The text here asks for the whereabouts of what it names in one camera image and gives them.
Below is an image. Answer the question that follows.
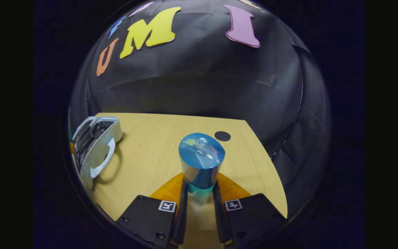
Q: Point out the black backdrop cloth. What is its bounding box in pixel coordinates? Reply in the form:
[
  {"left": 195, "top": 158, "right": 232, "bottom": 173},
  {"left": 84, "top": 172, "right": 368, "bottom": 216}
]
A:
[{"left": 68, "top": 0, "right": 332, "bottom": 219}]

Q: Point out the blue skin care bottle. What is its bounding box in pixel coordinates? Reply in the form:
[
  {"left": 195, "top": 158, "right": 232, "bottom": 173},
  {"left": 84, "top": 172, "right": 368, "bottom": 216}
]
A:
[{"left": 179, "top": 133, "right": 226, "bottom": 207}]

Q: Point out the light blue suitcase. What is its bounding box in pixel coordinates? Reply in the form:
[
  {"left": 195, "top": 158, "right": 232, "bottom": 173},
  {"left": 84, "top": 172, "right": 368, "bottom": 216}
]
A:
[{"left": 72, "top": 116, "right": 123, "bottom": 190}]

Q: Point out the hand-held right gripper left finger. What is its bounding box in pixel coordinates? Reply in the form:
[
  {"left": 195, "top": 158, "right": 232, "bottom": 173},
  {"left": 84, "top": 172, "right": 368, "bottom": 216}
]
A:
[{"left": 115, "top": 172, "right": 188, "bottom": 249}]

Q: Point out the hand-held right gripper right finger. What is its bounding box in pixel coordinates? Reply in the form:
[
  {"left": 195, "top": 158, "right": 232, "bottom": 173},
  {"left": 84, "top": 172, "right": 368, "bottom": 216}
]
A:
[{"left": 213, "top": 172, "right": 287, "bottom": 249}]

